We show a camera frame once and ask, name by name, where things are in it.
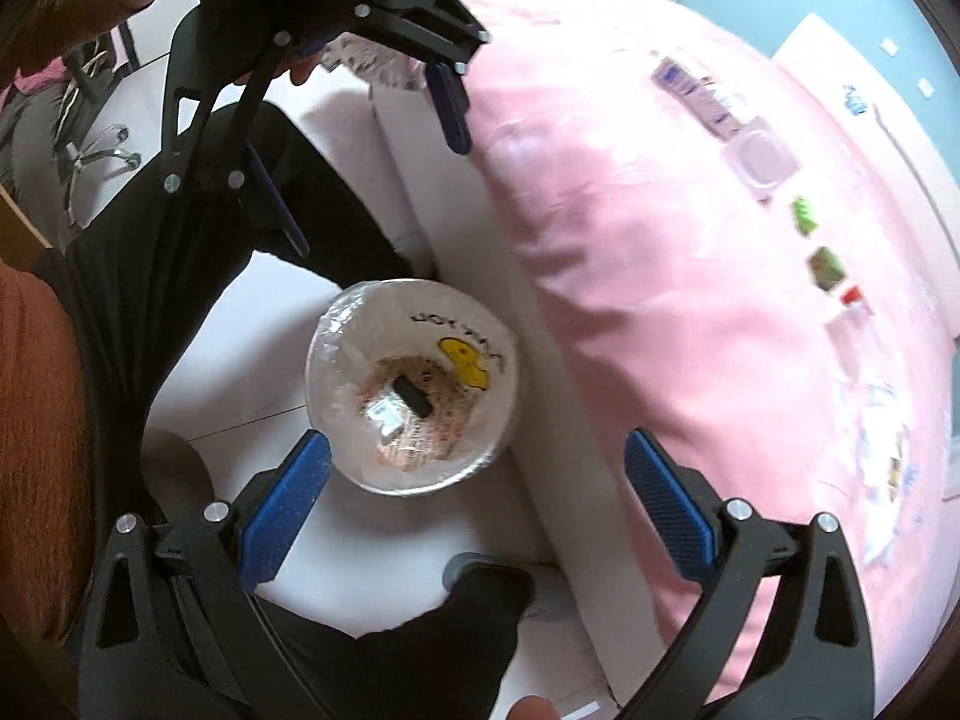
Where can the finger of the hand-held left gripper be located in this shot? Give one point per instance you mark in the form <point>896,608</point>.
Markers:
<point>279,202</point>
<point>450,105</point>

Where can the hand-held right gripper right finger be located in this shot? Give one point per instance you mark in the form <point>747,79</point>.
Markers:
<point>667,510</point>

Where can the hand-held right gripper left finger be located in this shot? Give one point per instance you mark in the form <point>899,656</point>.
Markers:
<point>285,510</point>

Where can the person's left hand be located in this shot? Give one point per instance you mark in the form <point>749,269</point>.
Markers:
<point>304,72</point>

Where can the crumpled patterned wrapper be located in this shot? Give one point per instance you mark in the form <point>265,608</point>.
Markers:
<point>379,64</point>

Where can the white bed base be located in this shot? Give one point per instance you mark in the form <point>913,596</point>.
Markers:
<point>465,255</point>

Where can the patterned plastic wrapper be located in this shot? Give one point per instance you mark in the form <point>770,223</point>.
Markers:
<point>431,431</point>

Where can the small black object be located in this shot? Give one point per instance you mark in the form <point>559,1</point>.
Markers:
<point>412,395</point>

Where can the black office chair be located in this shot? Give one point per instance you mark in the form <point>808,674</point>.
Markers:
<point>94,154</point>

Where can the grey slipper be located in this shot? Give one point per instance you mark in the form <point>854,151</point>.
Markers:
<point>469,564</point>

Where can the person's black sock foot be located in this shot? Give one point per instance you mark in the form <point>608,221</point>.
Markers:
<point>457,630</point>

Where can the purple white packet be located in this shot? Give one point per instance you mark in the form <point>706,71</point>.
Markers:
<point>721,116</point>
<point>673,77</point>

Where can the crumpled clear wrapper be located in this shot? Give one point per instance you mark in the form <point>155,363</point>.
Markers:
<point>889,457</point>

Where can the pink floral blanket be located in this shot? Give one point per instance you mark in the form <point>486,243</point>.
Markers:
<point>637,240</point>

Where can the person's brown sweater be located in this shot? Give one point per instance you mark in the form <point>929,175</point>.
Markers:
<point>37,427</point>

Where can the small red white item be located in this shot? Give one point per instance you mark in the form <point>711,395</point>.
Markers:
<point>851,297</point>

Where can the clear plastic container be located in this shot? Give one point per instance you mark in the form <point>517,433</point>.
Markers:
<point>759,159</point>

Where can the blue sticker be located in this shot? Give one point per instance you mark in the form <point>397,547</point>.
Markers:
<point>855,99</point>

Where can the white wall hook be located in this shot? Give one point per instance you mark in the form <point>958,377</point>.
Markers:
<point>926,88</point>
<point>890,46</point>

